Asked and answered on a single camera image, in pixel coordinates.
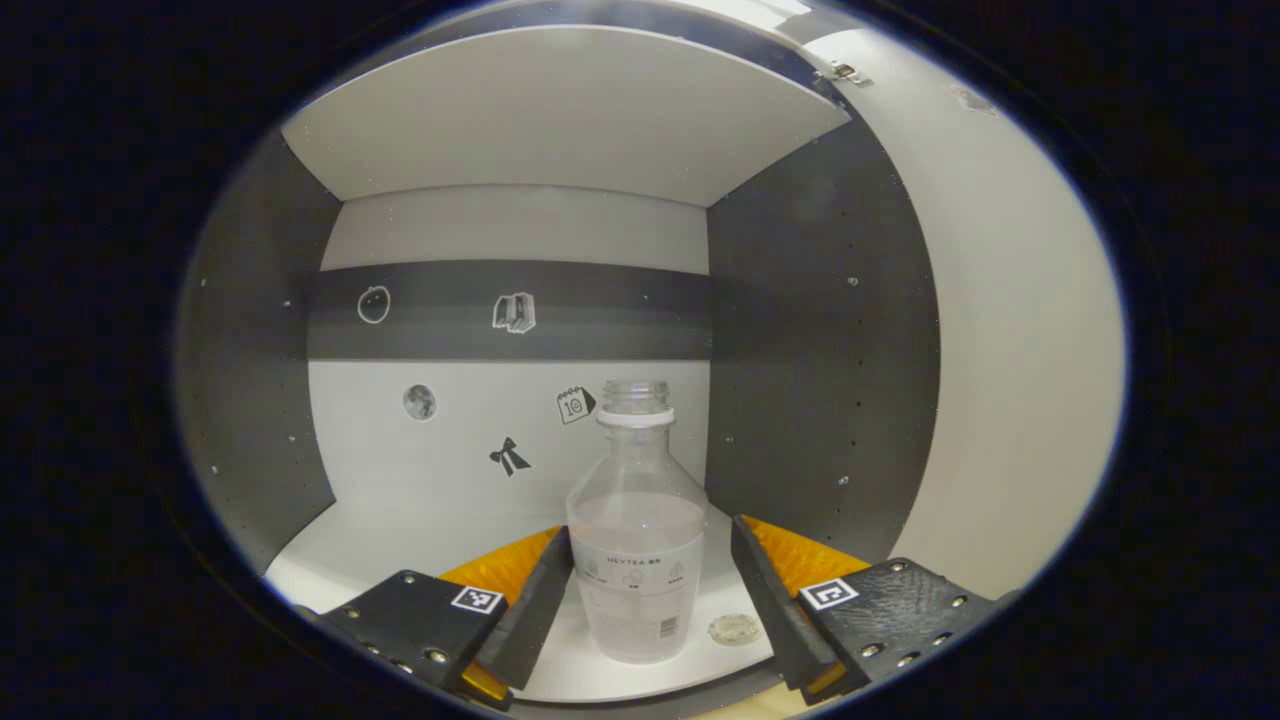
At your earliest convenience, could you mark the white cabinet with dark sides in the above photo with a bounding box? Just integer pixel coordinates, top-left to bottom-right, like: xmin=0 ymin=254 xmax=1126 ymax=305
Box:
xmin=175 ymin=0 xmax=941 ymax=716

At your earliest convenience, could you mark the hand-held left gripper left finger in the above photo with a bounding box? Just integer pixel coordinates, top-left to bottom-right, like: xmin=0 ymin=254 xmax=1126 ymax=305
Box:
xmin=322 ymin=525 xmax=574 ymax=711

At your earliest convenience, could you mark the clear plastic bottle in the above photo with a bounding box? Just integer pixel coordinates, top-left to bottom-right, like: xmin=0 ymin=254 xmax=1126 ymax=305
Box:
xmin=566 ymin=380 xmax=709 ymax=665

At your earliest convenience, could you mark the white cabinet door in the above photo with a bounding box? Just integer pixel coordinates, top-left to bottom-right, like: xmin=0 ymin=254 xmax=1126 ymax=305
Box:
xmin=800 ymin=25 xmax=1129 ymax=601

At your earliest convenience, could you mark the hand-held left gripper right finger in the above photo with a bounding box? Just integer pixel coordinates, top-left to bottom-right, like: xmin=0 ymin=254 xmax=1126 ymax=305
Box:
xmin=730 ymin=515 xmax=1001 ymax=706

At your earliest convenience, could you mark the small clear round dish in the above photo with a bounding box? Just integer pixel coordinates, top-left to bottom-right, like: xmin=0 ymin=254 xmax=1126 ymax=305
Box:
xmin=708 ymin=613 xmax=763 ymax=647

